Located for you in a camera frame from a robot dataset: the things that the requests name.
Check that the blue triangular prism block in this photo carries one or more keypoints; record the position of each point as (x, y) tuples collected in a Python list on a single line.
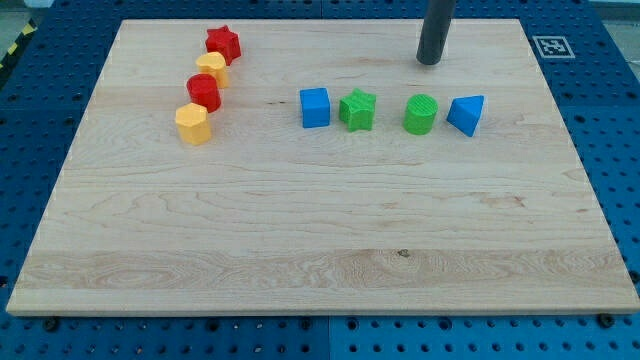
[(465, 113)]

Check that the white fiducial marker tag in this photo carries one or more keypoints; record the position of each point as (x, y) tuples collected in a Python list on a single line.
[(553, 47)]

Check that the yellow black hazard tape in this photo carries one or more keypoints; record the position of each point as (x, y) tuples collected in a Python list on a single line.
[(18, 47)]

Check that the green star block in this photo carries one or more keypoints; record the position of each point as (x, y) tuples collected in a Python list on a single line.
[(357, 110)]

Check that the blue cube block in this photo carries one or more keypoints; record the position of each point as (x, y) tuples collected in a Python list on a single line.
[(315, 107)]

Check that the red cylinder block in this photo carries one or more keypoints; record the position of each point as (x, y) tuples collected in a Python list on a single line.
[(203, 90)]

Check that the yellow heart block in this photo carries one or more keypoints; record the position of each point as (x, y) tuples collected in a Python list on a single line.
[(214, 64)]

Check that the green cylinder block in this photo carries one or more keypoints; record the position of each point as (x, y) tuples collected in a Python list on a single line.
[(420, 114)]

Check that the red star block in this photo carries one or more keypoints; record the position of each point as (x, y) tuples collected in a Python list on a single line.
[(224, 41)]

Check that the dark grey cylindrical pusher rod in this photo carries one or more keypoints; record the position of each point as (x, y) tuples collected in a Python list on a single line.
[(434, 32)]

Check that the yellow hexagon block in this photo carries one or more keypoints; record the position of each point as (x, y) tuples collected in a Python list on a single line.
[(193, 124)]

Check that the light wooden board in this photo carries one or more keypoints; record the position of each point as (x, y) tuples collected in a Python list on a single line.
[(271, 218)]

